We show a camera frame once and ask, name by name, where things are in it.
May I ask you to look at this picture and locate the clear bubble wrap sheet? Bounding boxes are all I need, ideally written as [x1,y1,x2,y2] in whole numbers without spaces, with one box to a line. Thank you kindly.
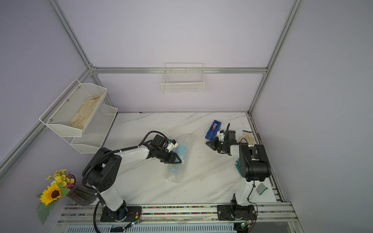
[166,134,194,183]

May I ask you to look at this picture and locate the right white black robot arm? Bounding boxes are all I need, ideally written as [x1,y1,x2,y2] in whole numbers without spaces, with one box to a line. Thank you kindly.
[206,130,275,220]

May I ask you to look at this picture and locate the white two-tier mesh shelf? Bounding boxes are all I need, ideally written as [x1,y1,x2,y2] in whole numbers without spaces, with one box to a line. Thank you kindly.
[39,79,118,154]

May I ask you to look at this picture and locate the blue tape dispenser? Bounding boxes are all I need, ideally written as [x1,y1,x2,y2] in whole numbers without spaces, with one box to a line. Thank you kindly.
[205,120,221,141]

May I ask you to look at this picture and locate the artificial sunflower bouquet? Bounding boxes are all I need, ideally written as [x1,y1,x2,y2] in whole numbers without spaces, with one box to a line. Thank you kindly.
[37,169,76,225]

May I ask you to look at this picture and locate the green rubber glove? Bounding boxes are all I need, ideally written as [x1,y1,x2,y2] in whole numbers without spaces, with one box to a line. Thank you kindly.
[235,160,241,175]

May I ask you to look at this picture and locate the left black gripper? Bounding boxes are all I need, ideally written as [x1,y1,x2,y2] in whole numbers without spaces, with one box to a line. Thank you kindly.
[156,148,182,164]

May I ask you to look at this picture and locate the dark ribbed glass vase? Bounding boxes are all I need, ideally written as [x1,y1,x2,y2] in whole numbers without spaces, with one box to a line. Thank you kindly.
[67,182,97,206]

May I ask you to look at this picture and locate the beige glove in shelf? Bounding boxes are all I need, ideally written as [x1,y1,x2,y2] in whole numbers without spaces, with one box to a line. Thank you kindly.
[69,94,103,130]

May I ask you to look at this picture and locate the aluminium front rail frame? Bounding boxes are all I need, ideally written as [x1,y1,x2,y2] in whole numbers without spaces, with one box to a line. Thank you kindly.
[54,203,304,233]

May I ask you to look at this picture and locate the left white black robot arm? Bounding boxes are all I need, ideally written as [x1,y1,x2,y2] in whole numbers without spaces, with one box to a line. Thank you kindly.
[81,131,182,219]

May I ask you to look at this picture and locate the white wire wall basket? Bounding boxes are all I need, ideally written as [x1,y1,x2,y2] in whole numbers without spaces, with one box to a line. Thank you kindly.
[161,63,205,94]

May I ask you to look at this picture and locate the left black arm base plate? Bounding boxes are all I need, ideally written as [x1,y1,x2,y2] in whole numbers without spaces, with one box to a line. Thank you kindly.
[100,206,142,222]

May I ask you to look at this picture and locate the blue plastic wine glass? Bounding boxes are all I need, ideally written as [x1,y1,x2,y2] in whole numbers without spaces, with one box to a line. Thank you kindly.
[169,144,188,183]

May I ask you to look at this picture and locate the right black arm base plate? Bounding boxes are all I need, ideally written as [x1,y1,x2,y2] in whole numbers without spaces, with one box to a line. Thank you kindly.
[217,205,256,221]

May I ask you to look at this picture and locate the white cotton work glove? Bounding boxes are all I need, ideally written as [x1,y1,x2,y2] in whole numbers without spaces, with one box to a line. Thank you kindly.
[238,130,257,146]

